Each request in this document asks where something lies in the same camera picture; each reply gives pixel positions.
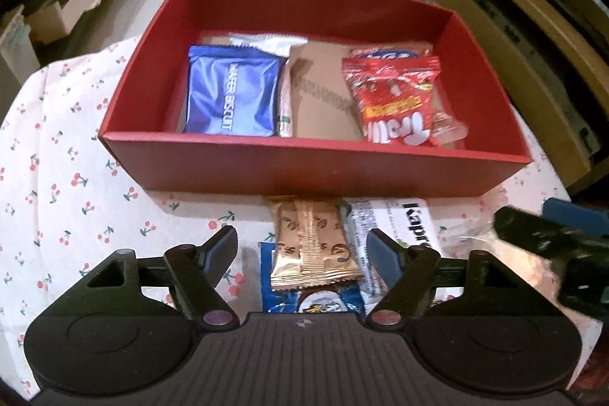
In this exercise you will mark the blue wafer biscuit packet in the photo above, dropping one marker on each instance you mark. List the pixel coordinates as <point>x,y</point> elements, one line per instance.
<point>228,92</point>

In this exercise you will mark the wooden television cabinet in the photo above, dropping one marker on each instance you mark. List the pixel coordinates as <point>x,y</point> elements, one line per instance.
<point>523,6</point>

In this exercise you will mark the white cardboard box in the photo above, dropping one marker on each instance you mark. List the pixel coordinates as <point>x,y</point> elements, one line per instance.
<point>62,11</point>

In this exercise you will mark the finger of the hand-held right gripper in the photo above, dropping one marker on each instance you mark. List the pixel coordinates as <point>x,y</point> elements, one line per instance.
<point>575,212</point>
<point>528,227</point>

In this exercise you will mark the cherry print tablecloth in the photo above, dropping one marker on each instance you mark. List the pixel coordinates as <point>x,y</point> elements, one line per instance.
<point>71,149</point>

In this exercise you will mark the blue cartoon snack packet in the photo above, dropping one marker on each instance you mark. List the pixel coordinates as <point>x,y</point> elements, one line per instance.
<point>280,299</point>

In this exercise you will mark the red cardboard box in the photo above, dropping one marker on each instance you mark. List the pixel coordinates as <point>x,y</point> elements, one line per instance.
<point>285,168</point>

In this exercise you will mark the gold coffee bean packet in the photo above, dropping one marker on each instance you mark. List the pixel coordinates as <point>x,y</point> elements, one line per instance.
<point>309,244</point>

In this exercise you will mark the red and blue snack packet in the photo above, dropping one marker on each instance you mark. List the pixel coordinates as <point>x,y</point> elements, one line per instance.
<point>390,50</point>

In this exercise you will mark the white wafer packet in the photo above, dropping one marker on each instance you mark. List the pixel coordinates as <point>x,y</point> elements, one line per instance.
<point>414,220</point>

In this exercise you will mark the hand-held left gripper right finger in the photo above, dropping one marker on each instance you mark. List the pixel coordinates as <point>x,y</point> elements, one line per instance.
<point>383,254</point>

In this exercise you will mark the white snack packet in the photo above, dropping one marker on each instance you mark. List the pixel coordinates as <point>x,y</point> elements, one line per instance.
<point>266,42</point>

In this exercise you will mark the clear round cake packet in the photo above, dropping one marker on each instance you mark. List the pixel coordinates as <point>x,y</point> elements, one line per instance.
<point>518,268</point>

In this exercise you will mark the red gummy candy packet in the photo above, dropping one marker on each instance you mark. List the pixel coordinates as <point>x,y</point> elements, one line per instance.
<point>395,101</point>

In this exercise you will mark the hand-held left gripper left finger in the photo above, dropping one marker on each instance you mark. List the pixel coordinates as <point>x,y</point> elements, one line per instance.
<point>223,244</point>

